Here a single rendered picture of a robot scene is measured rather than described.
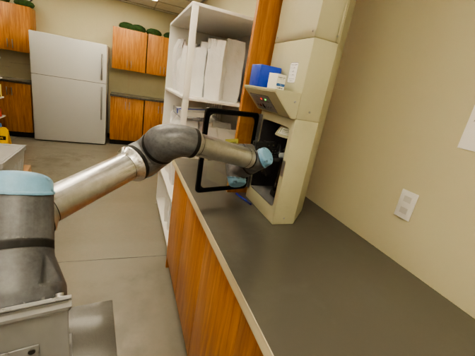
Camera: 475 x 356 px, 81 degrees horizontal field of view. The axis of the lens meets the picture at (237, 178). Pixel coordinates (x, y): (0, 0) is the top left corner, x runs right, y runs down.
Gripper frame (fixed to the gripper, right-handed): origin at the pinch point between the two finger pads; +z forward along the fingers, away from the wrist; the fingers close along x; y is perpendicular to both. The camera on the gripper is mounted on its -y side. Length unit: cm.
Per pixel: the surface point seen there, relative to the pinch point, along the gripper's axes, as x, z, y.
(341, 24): -14, 3, 55
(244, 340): -55, -40, -42
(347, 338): -72, -20, -27
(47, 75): 474, -199, 7
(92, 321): -55, -80, -24
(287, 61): 2.2, -8.4, 41.4
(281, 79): -5.1, -13.8, 33.9
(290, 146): -13.9, -9.7, 8.5
